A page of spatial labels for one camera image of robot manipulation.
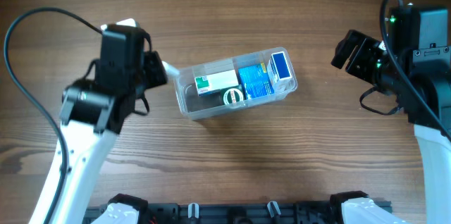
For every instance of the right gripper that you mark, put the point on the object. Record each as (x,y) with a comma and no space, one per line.
(366,47)

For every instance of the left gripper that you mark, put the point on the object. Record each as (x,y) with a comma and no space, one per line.
(155,70)

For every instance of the white green Panadol box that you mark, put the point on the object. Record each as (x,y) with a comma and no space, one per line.
(208,84)

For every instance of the clear plastic container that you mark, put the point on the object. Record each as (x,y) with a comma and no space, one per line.
(197,107)

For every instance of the green Zam-Buk ointment box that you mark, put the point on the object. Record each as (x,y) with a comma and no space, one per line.
(232,95)

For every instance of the white box with blue panel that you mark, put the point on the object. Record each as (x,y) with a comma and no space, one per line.
(278,71)

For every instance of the blue Vicks lozenge box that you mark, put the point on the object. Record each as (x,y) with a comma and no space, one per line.
(255,81)

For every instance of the white bottle with clear cap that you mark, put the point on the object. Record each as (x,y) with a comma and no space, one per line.
(171,71)

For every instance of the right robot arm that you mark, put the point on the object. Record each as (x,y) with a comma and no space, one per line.
(415,66)

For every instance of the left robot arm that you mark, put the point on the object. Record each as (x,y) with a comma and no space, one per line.
(92,115)

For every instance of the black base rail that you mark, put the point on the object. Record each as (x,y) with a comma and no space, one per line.
(302,212)

